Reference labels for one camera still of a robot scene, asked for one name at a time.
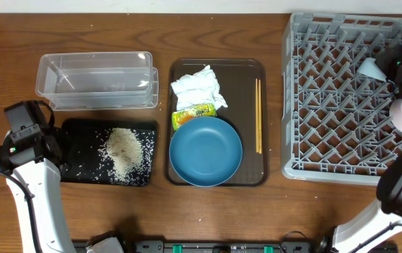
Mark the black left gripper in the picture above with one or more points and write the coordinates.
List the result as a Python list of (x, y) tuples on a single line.
[(52, 136)]

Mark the light blue bowl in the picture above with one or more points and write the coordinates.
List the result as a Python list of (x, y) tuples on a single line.
[(369, 68)]

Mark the pile of rice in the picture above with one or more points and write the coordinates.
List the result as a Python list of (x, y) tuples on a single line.
[(113, 156)]

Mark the dark blue plate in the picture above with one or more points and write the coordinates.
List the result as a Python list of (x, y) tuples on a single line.
[(206, 151)]

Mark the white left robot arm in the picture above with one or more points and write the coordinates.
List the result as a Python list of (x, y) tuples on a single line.
[(33, 164)]

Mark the black waste tray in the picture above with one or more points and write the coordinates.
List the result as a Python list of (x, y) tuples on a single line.
[(74, 127)]

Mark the grey dishwasher rack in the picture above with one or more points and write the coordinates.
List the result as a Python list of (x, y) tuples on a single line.
[(336, 126)]

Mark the clear plastic bin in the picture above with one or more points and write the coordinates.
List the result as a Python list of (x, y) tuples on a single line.
[(98, 81)]

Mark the wooden chopstick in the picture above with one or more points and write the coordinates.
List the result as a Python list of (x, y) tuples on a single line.
[(256, 116), (259, 114)]

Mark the yellow snack wrapper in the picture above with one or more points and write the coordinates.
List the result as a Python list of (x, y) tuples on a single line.
[(181, 117)]

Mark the brown serving tray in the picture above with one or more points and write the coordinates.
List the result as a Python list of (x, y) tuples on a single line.
[(237, 79)]

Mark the crumpled white napkin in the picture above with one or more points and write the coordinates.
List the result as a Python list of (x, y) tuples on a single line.
[(197, 89)]

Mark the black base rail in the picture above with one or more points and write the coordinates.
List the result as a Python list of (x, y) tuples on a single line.
[(150, 246)]

